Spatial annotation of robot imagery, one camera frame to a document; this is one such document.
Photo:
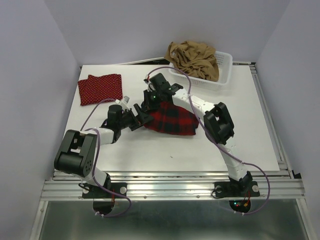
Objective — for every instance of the aluminium frame rails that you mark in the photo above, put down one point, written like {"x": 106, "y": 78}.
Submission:
{"x": 170, "y": 180}

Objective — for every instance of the white board strip behind table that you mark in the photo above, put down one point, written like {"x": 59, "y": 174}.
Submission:
{"x": 150, "y": 61}

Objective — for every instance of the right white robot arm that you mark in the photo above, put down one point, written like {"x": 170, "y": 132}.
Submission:
{"x": 218, "y": 126}

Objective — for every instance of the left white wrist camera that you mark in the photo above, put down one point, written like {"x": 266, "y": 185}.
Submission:
{"x": 123, "y": 102}

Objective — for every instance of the red polka dot skirt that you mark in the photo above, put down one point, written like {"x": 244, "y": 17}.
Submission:
{"x": 94, "y": 89}

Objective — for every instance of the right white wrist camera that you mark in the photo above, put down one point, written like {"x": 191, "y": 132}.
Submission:
{"x": 150, "y": 87}

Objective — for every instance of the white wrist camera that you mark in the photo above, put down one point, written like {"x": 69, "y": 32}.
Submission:
{"x": 123, "y": 102}
{"x": 150, "y": 87}

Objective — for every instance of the white plastic basket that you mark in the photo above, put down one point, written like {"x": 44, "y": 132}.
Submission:
{"x": 224, "y": 61}

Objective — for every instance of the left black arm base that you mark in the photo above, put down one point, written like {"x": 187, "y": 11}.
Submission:
{"x": 103, "y": 201}

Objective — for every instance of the red black plaid skirt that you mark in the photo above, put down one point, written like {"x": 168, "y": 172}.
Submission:
{"x": 173, "y": 120}

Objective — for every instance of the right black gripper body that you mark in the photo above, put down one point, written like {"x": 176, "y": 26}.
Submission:
{"x": 152, "y": 99}

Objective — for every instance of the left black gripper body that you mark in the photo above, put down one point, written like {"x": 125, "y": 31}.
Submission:
{"x": 128, "y": 120}

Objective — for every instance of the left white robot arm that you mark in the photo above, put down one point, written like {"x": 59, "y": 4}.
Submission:
{"x": 79, "y": 150}

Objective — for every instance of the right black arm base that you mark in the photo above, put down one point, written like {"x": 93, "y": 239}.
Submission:
{"x": 240, "y": 198}

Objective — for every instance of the tan brown skirt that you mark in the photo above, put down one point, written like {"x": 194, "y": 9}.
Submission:
{"x": 195, "y": 59}

